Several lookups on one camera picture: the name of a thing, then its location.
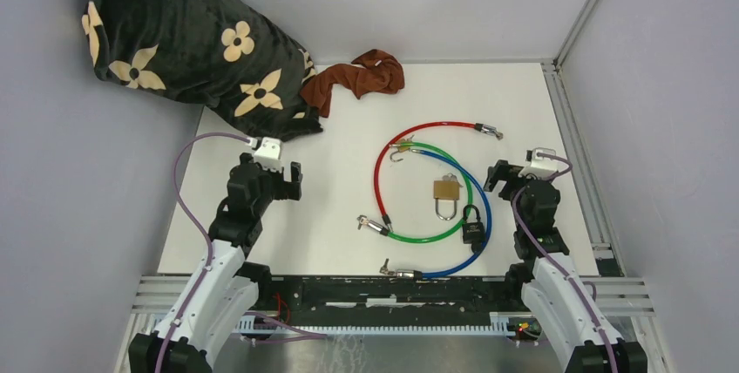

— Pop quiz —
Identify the red cable lock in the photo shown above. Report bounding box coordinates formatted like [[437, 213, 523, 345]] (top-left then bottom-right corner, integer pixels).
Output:
[[358, 121, 504, 237]]

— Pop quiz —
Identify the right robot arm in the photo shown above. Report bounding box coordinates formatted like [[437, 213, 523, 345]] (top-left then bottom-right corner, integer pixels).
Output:
[[484, 153, 648, 372]]

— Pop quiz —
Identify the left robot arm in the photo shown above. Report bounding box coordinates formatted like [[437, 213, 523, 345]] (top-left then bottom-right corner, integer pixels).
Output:
[[127, 153, 302, 372]]

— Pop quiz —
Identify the black padlock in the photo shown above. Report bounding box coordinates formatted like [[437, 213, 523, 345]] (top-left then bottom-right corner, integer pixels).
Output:
[[462, 204, 485, 252]]

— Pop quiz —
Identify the small brass padlock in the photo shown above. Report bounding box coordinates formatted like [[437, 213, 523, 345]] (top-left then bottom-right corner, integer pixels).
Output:
[[390, 136, 413, 163]]

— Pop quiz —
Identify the brown towel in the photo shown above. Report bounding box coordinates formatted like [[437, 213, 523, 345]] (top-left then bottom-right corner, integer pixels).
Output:
[[300, 49, 405, 118]]

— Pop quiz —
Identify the black floral plush blanket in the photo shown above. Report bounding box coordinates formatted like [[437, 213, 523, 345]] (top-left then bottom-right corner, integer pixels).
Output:
[[82, 0, 322, 141]]

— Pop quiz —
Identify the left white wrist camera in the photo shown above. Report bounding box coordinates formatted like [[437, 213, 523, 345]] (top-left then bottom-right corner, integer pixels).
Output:
[[252, 137, 283, 173]]

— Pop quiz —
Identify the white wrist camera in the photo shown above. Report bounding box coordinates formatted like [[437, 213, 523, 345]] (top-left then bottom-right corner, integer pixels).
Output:
[[519, 147, 558, 180], [252, 137, 283, 173]]

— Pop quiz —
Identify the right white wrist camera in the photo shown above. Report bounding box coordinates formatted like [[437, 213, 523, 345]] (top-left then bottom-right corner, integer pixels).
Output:
[[519, 147, 558, 180]]

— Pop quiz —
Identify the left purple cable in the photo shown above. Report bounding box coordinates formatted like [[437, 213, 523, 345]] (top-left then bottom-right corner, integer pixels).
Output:
[[153, 132, 255, 373]]

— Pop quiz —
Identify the green cable lock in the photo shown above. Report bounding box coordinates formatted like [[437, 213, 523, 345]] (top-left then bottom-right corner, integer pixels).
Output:
[[386, 139, 473, 244]]

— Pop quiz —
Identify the blue cable lock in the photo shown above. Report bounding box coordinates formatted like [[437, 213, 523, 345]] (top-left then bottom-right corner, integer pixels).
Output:
[[379, 148, 493, 280]]

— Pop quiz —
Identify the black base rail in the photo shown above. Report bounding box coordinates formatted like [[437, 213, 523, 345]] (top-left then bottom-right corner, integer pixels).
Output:
[[254, 275, 527, 327]]

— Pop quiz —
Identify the white cable duct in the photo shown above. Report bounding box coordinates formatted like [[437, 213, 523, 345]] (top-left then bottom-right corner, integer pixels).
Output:
[[234, 315, 516, 337]]

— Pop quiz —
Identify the aluminium frame rail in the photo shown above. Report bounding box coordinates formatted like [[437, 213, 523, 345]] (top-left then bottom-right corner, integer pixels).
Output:
[[541, 0, 656, 318]]

